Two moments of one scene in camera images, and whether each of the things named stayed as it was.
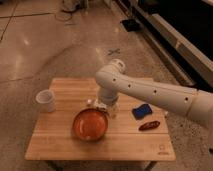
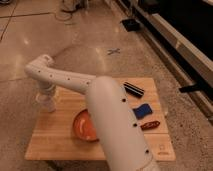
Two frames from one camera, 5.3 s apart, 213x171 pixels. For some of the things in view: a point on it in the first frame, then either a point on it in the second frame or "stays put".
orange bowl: [90, 124] stays put
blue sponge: [142, 110] stays put
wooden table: [134, 132] stays put
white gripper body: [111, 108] to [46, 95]
